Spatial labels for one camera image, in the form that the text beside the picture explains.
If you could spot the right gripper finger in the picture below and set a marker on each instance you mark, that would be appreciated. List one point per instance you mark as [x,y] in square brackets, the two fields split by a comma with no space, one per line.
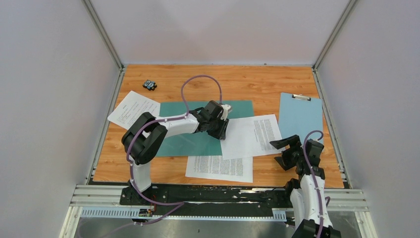
[292,141]
[286,162]

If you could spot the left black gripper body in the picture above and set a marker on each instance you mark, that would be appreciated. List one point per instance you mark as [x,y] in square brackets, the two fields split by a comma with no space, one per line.
[218,128]

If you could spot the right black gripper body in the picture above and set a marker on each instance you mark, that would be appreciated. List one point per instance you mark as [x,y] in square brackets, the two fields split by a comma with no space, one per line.
[294,151]

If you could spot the printed paper sheet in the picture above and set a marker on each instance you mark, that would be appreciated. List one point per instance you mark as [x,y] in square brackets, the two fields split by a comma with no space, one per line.
[215,167]
[250,137]
[130,109]

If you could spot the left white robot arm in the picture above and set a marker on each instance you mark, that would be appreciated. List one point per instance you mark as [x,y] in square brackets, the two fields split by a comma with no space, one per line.
[144,138]

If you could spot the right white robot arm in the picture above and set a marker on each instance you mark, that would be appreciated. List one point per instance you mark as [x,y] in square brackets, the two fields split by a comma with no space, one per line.
[306,193]

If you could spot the blue clipboard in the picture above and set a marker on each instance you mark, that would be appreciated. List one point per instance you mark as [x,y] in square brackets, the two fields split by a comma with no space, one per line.
[299,115]

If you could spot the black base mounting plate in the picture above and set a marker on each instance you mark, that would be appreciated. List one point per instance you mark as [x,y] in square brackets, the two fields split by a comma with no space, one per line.
[208,200]

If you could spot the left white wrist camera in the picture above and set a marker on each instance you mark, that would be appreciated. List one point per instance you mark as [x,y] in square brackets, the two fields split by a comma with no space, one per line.
[226,109]

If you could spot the aluminium frame rail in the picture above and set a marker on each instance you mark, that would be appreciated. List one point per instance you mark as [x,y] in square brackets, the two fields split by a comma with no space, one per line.
[103,201]

